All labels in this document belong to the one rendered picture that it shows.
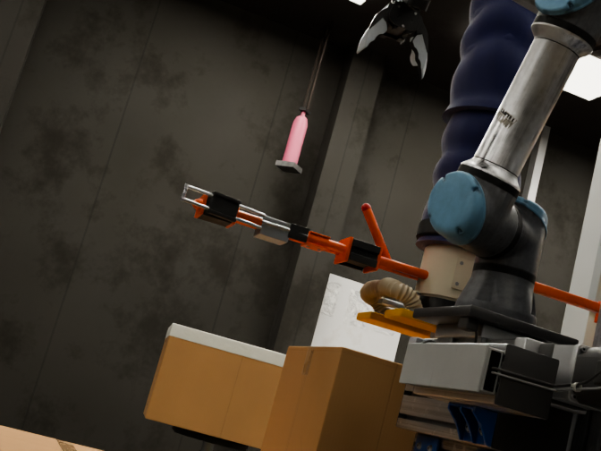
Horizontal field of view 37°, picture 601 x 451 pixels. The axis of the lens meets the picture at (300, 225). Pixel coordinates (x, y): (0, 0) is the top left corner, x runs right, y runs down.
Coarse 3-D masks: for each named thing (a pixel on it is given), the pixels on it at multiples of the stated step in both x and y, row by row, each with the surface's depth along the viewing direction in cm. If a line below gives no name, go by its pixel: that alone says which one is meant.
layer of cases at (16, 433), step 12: (0, 432) 236; (12, 432) 244; (24, 432) 253; (0, 444) 210; (12, 444) 216; (24, 444) 224; (36, 444) 231; (48, 444) 240; (60, 444) 248; (72, 444) 258
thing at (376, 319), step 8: (360, 312) 224; (368, 312) 218; (376, 312) 217; (360, 320) 225; (368, 320) 221; (376, 320) 217; (384, 320) 217; (392, 320) 218; (392, 328) 224; (400, 328) 220; (408, 328) 219; (416, 328) 219; (416, 336) 227; (424, 336) 223
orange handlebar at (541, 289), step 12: (240, 216) 203; (252, 216) 204; (312, 240) 207; (324, 240) 208; (336, 252) 213; (384, 264) 211; (396, 264) 212; (408, 276) 217; (420, 276) 214; (540, 288) 195; (552, 288) 195; (564, 300) 196; (576, 300) 197; (588, 300) 198
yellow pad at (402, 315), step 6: (432, 306) 206; (390, 312) 204; (396, 312) 200; (402, 312) 199; (408, 312) 199; (390, 318) 206; (396, 318) 203; (402, 318) 200; (408, 318) 199; (408, 324) 208; (414, 324) 205; (420, 324) 202; (426, 324) 200; (432, 324) 200; (432, 330) 208
